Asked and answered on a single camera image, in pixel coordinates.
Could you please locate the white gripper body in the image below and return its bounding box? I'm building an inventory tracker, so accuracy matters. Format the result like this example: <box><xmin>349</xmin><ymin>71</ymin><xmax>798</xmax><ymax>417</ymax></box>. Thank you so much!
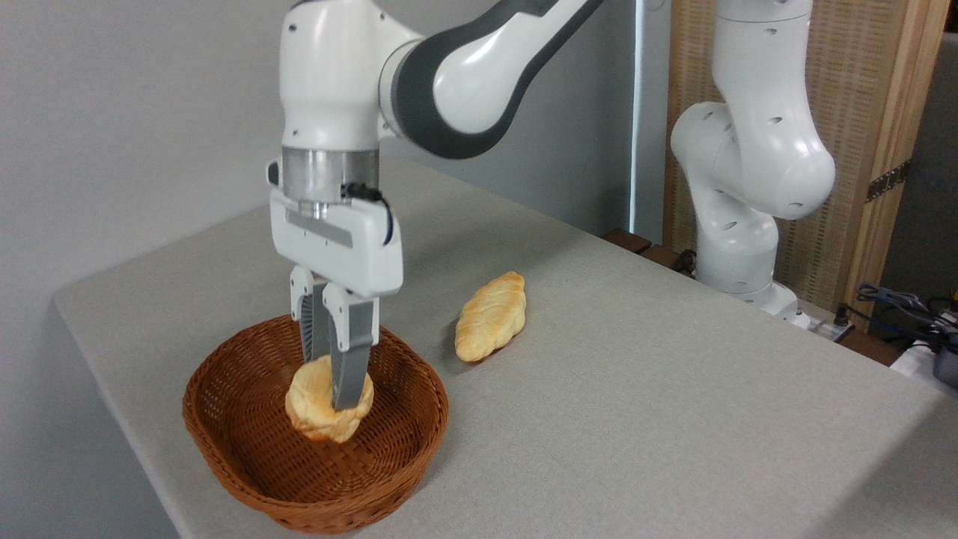
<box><xmin>267</xmin><ymin>160</ymin><xmax>405</xmax><ymax>299</ymax></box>

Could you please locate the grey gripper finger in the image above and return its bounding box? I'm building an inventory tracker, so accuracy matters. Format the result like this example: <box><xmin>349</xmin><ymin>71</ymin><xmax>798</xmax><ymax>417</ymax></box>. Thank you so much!
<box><xmin>290</xmin><ymin>266</ymin><xmax>331</xmax><ymax>365</ymax></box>
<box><xmin>323</xmin><ymin>283</ymin><xmax>381</xmax><ymax>412</ymax></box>

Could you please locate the round bread roll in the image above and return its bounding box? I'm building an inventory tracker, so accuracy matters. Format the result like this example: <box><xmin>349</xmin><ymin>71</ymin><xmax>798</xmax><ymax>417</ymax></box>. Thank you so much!
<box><xmin>284</xmin><ymin>355</ymin><xmax>375</xmax><ymax>445</ymax></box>

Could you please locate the long braided bread loaf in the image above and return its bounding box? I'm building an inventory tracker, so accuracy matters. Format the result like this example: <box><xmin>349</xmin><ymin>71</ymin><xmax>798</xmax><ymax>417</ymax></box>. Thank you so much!
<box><xmin>454</xmin><ymin>271</ymin><xmax>528</xmax><ymax>364</ymax></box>

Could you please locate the brown wicker basket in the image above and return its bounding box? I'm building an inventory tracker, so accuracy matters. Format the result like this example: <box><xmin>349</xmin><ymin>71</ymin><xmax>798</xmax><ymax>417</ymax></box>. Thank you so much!
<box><xmin>182</xmin><ymin>314</ymin><xmax>451</xmax><ymax>535</ymax></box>

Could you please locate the grey tablecloth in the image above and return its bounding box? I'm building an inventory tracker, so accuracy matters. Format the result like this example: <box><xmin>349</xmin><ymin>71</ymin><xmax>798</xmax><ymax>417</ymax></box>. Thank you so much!
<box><xmin>52</xmin><ymin>157</ymin><xmax>958</xmax><ymax>539</ymax></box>

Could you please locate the dark brown wooden bench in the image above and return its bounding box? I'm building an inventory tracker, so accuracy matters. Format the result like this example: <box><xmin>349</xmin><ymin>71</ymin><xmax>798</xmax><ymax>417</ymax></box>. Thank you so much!
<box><xmin>602</xmin><ymin>228</ymin><xmax>698</xmax><ymax>279</ymax></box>

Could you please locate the wooden woven folding screen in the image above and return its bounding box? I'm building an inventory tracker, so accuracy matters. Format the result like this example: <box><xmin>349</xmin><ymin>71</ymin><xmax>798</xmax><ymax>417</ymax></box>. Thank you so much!
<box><xmin>662</xmin><ymin>0</ymin><xmax>952</xmax><ymax>330</ymax></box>

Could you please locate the dark metal screen hinge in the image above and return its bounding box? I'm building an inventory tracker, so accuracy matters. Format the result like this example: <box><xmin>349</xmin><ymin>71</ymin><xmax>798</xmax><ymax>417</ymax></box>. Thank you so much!
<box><xmin>866</xmin><ymin>159</ymin><xmax>912</xmax><ymax>204</ymax></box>

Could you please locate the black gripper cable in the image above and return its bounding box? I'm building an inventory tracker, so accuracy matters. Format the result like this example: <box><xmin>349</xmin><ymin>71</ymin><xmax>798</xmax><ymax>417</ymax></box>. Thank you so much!
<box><xmin>342</xmin><ymin>182</ymin><xmax>394</xmax><ymax>247</ymax></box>

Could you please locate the bundle of dark cables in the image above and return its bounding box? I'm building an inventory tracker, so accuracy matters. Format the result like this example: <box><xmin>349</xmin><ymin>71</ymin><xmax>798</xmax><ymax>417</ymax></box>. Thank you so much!
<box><xmin>855</xmin><ymin>281</ymin><xmax>958</xmax><ymax>347</ymax></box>

